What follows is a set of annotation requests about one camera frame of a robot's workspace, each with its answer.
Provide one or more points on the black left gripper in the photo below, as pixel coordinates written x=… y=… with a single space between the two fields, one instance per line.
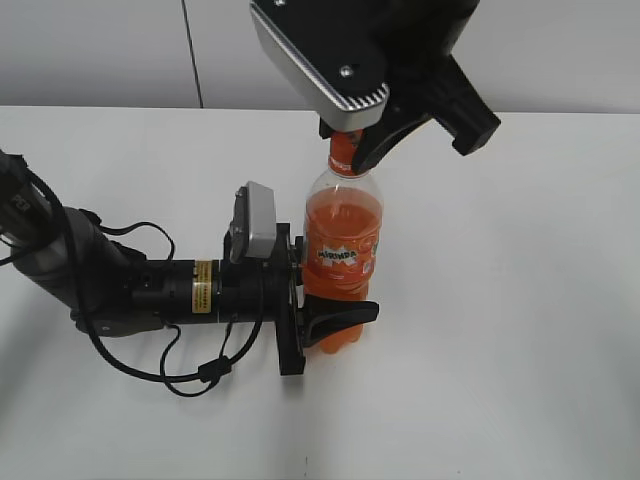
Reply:
x=262 y=290

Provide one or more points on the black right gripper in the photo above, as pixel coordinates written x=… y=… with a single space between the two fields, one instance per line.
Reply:
x=422 y=88

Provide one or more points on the orange bottle cap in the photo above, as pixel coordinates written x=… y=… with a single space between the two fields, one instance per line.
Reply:
x=343 y=146

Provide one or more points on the orange Mirinda soda bottle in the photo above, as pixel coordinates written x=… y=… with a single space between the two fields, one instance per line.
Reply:
x=343 y=219

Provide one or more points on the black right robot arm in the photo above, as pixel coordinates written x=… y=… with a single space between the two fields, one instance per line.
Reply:
x=429 y=27

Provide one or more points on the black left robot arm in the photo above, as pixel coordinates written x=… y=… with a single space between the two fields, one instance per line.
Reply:
x=116 y=291

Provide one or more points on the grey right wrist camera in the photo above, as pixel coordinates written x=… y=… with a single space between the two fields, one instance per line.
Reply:
x=347 y=97

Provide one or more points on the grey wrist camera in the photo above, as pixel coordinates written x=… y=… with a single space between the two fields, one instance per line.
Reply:
x=347 y=97
x=252 y=229

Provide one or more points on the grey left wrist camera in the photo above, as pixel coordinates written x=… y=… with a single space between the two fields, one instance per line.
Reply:
x=252 y=229

